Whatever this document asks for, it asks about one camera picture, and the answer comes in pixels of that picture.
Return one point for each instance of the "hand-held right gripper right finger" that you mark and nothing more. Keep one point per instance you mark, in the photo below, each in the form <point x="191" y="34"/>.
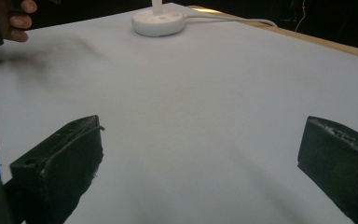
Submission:
<point x="341" y="161"/>

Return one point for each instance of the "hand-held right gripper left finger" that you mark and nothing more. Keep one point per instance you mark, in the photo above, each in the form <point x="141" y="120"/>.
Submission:
<point x="65" y="161"/>

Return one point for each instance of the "white round lamp base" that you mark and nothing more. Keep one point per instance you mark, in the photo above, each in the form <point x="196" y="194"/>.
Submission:
<point x="158" y="23"/>

